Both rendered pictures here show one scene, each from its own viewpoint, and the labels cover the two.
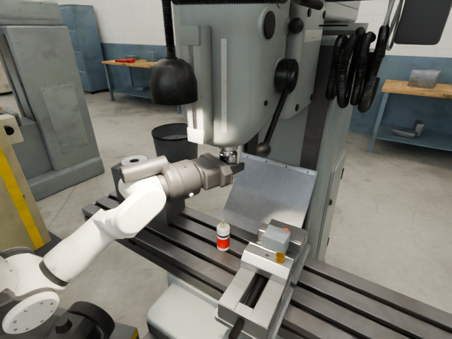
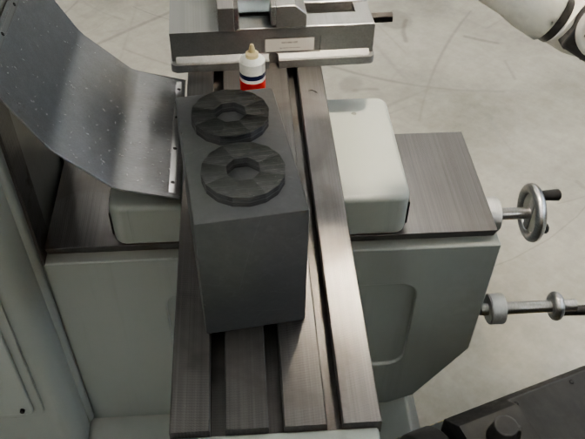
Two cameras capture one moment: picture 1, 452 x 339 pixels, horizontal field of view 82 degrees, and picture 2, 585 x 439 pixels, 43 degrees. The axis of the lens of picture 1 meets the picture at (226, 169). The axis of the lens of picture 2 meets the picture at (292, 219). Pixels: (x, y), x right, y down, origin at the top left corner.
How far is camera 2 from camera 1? 1.41 m
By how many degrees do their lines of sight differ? 92
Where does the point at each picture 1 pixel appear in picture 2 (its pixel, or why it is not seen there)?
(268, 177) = (33, 57)
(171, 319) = (385, 164)
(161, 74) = not seen: outside the picture
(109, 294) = not seen: outside the picture
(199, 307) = (340, 148)
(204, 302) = not seen: hidden behind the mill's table
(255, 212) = (104, 120)
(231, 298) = (359, 16)
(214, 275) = (317, 87)
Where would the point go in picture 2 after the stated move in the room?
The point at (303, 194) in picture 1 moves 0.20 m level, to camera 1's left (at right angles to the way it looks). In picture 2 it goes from (57, 16) to (111, 73)
